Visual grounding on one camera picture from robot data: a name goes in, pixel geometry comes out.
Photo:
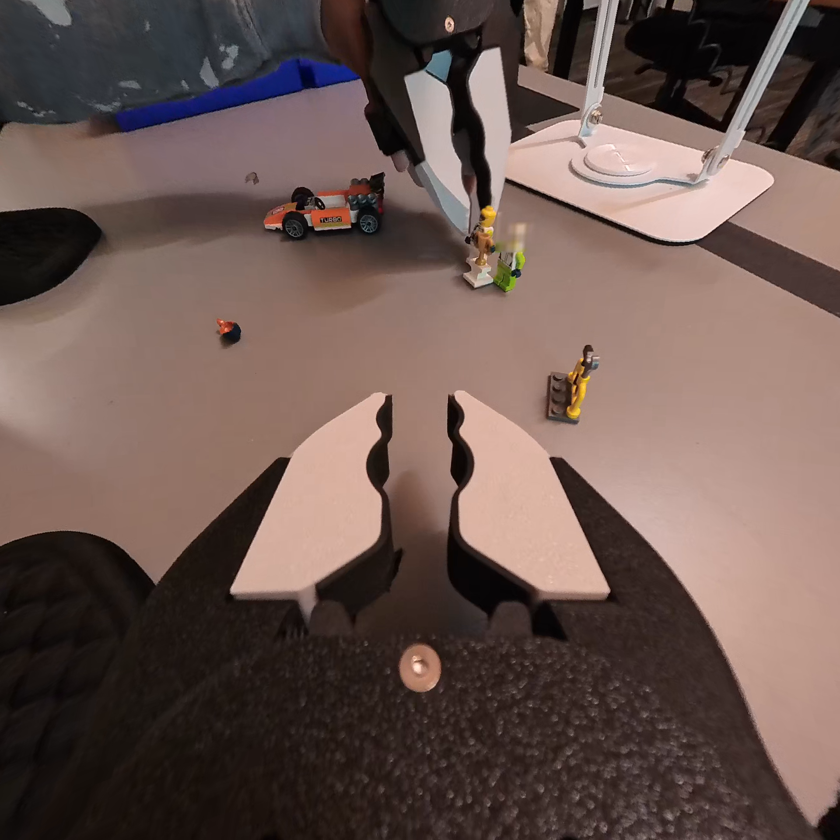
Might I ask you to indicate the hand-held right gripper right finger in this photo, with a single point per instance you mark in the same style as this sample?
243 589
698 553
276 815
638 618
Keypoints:
532 519

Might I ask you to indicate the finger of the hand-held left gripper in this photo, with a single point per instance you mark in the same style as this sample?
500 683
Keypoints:
440 131
492 118

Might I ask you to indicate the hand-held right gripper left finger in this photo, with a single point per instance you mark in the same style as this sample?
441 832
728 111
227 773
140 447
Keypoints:
315 519

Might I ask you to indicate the orange lego race car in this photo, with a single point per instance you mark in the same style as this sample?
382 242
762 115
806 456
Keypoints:
328 210

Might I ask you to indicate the green lego minifigure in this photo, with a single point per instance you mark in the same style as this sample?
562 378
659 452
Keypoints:
512 263

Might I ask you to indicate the small tan lego piece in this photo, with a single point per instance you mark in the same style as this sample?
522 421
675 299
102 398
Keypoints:
475 273

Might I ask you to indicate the white booklet stand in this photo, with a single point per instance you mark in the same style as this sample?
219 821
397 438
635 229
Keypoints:
630 171

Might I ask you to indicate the small yellow lego piece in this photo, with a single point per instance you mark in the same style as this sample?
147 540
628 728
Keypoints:
582 374

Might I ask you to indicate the blue cap with orange hair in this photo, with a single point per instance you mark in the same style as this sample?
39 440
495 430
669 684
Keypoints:
230 331

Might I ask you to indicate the person's left forearm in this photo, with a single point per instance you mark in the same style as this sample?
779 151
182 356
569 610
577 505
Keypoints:
131 53

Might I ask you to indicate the person's left hand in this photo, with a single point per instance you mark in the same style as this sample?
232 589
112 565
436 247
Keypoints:
344 29

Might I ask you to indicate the black office chair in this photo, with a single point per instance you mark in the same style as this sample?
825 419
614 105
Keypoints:
670 40

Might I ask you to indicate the blue plastic bin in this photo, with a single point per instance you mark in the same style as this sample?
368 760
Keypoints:
223 95

